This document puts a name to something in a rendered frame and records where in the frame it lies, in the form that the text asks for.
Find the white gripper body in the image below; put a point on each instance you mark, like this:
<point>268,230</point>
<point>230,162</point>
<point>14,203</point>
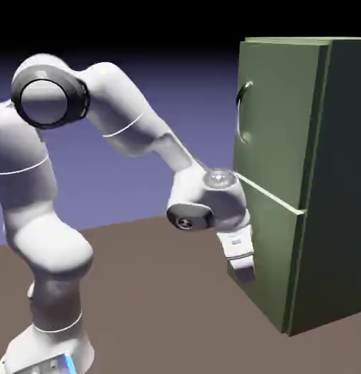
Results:
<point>237,244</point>

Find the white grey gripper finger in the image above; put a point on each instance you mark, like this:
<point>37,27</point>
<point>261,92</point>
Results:
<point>243,274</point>

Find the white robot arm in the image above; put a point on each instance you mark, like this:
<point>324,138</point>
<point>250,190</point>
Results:
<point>43,163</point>

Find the short green cabinet door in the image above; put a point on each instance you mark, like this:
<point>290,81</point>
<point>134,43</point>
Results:
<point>271,257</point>

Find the green cabinet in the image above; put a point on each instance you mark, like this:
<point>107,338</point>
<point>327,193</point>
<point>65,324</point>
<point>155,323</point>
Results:
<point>332,187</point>

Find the tall green cabinet door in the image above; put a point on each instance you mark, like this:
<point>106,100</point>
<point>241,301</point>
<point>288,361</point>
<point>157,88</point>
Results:
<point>277,122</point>

